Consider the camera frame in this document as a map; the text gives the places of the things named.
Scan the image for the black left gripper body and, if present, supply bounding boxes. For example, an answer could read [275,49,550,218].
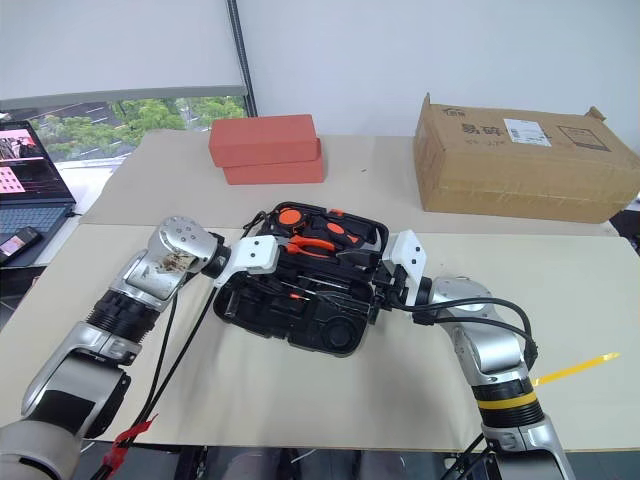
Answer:
[249,248,302,291]

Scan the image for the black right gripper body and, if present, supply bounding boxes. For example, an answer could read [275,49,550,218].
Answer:
[368,259,408,326]

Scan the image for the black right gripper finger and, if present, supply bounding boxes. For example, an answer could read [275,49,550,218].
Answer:
[333,248,384,274]
[322,291,377,308]

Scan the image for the orange handled pliers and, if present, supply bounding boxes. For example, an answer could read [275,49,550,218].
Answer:
[286,233,337,262]

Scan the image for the orange and black screwdriver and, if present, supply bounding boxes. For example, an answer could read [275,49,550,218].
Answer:
[322,208,366,253]

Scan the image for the black tool case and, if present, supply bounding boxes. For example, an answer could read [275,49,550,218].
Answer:
[212,201,392,359]

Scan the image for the black and orange tape measure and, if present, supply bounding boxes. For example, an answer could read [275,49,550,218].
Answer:
[272,203,307,237]

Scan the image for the thin metal rods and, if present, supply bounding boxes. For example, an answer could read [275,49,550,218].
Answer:
[278,278,362,302]

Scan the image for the red rectangular box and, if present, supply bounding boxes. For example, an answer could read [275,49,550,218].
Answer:
[208,113,322,169]
[219,138,327,187]

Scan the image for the brown cardboard shipping box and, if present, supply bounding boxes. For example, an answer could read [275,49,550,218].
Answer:
[412,91,640,226]

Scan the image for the yellow strip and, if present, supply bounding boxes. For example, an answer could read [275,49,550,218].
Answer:
[528,351,622,389]

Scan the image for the black smartphone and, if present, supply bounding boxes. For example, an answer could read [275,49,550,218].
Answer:
[0,225,44,267]

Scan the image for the open laptop computer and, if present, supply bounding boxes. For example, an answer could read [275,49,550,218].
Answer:
[0,118,79,237]

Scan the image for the white roller window blind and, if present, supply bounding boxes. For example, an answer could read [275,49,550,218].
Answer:
[0,0,250,113]

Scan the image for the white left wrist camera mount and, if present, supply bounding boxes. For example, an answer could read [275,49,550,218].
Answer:
[213,233,282,290]

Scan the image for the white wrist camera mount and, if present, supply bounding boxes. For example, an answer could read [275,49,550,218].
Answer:
[213,233,282,290]
[382,228,430,307]

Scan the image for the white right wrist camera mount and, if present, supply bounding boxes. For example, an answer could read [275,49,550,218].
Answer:
[382,228,430,307]

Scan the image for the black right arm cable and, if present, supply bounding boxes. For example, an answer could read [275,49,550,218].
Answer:
[398,296,540,367]

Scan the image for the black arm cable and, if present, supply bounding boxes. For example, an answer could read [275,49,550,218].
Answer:
[97,287,182,480]
[142,208,275,421]
[398,296,540,367]

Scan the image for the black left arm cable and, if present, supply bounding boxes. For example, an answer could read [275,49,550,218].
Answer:
[142,208,275,421]
[97,287,182,480]

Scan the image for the dark window frame post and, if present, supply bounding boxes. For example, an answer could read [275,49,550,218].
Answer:
[225,0,260,121]

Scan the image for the red tape on cable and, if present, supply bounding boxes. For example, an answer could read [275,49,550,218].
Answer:
[101,413,160,472]

